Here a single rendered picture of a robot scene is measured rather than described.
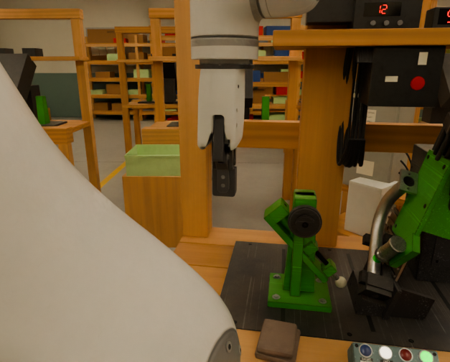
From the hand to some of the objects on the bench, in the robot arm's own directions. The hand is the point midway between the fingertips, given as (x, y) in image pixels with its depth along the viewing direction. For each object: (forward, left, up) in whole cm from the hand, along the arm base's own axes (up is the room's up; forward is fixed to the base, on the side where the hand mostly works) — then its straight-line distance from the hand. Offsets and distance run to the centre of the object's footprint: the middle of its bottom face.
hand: (225, 181), depth 51 cm
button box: (+10, -29, -44) cm, 54 cm away
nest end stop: (+30, -28, -39) cm, 57 cm away
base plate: (+41, -46, -44) cm, 76 cm away
